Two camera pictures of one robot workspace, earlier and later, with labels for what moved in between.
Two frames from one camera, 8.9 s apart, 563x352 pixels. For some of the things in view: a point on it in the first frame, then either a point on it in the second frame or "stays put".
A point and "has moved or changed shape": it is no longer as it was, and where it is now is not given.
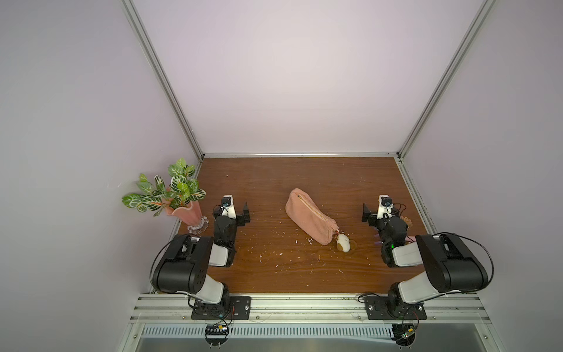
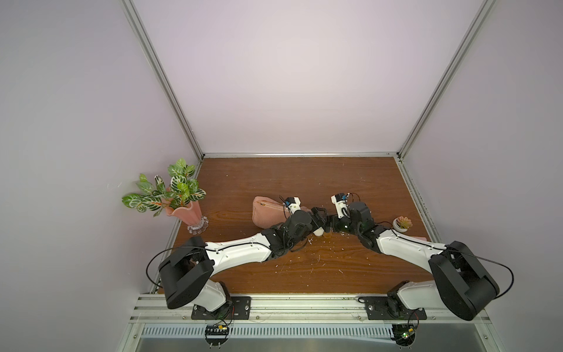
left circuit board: x=216 y=334 stays put
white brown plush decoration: x=344 y=242 to x=319 y=232
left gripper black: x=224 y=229 to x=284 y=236
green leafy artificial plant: x=182 y=189 stays put
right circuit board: x=405 y=335 stays put
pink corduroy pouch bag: x=310 y=218 has moved or changed shape
